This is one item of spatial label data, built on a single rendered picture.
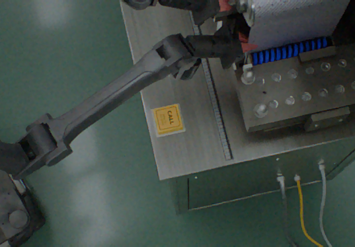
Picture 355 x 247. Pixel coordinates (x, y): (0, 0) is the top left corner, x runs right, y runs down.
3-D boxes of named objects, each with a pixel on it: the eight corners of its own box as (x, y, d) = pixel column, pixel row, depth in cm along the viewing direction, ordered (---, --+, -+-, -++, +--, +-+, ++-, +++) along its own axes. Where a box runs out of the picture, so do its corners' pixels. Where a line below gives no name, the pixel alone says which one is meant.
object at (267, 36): (244, 54, 180) (250, 26, 162) (330, 35, 181) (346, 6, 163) (244, 55, 179) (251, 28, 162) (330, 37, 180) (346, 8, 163)
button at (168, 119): (153, 111, 187) (153, 109, 185) (177, 105, 188) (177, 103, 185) (158, 135, 186) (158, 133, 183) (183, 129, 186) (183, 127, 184)
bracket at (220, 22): (205, 36, 193) (209, -13, 164) (227, 32, 193) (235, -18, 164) (209, 52, 192) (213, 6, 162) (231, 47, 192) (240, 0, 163)
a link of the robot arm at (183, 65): (182, 63, 157) (162, 36, 160) (164, 94, 165) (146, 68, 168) (219, 53, 164) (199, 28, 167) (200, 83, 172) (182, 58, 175)
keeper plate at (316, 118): (303, 125, 185) (311, 114, 174) (338, 117, 185) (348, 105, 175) (306, 133, 184) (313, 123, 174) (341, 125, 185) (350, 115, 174)
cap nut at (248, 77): (239, 72, 176) (240, 67, 172) (252, 70, 177) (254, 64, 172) (242, 86, 175) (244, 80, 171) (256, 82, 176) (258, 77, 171)
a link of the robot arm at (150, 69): (42, 163, 157) (21, 127, 160) (51, 168, 162) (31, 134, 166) (194, 57, 156) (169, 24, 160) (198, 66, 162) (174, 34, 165)
